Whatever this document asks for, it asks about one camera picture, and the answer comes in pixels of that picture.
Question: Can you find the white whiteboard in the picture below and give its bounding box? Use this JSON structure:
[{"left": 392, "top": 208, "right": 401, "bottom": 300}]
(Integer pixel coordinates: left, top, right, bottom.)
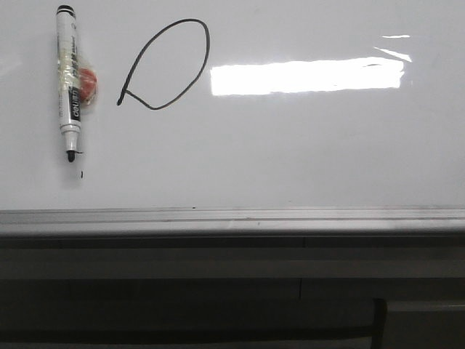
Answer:
[{"left": 1, "top": 1, "right": 464, "bottom": 210}]

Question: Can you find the aluminium whiteboard tray rail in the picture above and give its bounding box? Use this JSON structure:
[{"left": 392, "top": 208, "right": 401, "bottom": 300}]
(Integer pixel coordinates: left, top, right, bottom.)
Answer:
[{"left": 1, "top": 206, "right": 464, "bottom": 238}]

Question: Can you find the orange round magnet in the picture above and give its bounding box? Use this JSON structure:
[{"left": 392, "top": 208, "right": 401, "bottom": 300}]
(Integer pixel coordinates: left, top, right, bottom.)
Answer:
[{"left": 79, "top": 68, "right": 97, "bottom": 105}]

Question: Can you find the white black whiteboard marker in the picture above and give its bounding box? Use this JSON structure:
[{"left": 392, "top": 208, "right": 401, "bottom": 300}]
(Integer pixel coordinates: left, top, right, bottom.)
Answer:
[{"left": 56, "top": 4, "right": 81, "bottom": 163}]

